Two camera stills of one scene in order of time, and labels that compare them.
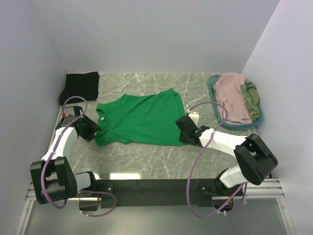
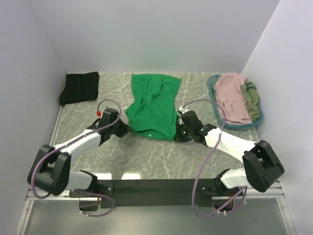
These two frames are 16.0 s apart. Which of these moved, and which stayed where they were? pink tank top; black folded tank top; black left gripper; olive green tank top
Moved: black left gripper
Stayed: olive green tank top; black folded tank top; pink tank top
